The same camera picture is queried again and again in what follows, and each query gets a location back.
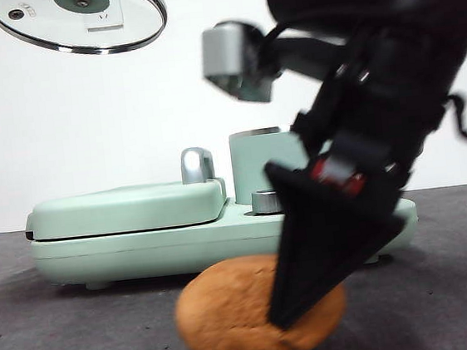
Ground brown potato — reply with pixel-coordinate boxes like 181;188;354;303
170;245;354;350

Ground glass lid with green knob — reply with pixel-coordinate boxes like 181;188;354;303
0;0;173;67

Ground silver control knob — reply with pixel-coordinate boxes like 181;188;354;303
250;189;283;216

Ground mint green breakfast machine base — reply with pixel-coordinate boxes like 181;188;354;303
27;179;423;299

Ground mint green handled steamer pot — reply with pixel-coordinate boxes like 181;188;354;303
227;121;316;207

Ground green griddle cover, chrome handle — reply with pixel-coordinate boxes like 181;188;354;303
18;144;231;244

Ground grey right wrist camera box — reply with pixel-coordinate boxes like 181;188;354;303
197;16;283;110

